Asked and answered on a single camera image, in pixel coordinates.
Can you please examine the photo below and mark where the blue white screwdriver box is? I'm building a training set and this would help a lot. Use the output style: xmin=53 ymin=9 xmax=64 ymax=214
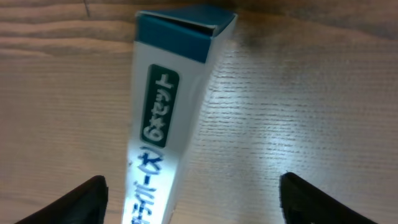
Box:
xmin=122 ymin=5 xmax=238 ymax=224

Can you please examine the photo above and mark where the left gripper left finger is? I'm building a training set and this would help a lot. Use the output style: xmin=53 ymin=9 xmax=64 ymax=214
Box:
xmin=16 ymin=175 xmax=108 ymax=224

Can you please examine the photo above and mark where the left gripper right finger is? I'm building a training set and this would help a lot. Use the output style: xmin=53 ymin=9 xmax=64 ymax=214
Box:
xmin=279 ymin=172 xmax=377 ymax=224

